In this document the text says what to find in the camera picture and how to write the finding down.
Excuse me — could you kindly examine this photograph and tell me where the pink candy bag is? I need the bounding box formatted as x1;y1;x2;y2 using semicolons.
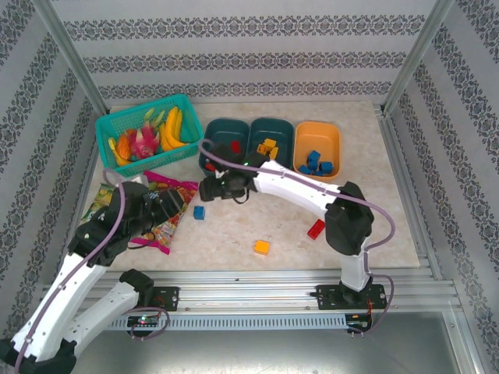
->
128;170;199;255

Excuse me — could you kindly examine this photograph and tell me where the green yellow candy bag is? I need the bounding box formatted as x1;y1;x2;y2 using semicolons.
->
80;182;118;224

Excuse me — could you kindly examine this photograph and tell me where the dark teal plastic container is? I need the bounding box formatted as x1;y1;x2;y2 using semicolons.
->
246;118;296;172
198;118;251;178

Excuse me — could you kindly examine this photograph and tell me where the pink toy dragon fruit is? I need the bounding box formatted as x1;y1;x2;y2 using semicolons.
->
130;123;161;159

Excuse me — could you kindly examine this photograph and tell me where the yellow toy banana bunch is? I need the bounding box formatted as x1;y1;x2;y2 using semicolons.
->
159;105;191;152

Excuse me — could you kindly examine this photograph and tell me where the orange toy fruit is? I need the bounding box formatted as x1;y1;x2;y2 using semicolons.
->
115;134;136;160

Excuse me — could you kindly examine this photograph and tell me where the teal plastic mesh basket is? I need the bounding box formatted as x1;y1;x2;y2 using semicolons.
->
95;93;206;178

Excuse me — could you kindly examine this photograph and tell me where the orange plastic container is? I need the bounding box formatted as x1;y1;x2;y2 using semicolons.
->
292;121;343;184

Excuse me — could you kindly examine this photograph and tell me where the small circuit board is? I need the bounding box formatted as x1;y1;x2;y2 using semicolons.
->
348;313;373;332
127;315;160;327

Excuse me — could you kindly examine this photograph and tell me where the metal sheet panel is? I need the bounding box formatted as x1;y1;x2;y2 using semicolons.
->
37;311;483;374

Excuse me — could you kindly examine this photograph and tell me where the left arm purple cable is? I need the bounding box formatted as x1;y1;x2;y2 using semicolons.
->
9;168;171;371

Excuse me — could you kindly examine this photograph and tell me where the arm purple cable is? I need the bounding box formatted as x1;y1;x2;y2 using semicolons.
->
9;168;171;371
198;139;395;336

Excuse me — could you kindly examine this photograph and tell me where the aluminium side rail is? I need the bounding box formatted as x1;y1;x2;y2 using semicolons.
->
372;101;445;281
53;112;103;284

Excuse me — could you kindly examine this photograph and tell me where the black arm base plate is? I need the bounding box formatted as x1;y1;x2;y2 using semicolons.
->
108;286;180;312
316;284;389;311

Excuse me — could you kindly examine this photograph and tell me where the aluminium mounting rail beam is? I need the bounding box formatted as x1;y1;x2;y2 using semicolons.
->
37;268;465;312

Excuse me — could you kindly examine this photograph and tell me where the slotted grey cable duct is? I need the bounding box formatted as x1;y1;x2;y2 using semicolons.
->
104;313;349;331

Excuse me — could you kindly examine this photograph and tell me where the aluminium frame post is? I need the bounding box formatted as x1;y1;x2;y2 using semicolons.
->
381;0;457;116
33;0;111;116

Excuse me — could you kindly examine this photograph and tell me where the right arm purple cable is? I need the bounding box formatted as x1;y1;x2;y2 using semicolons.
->
198;139;395;336

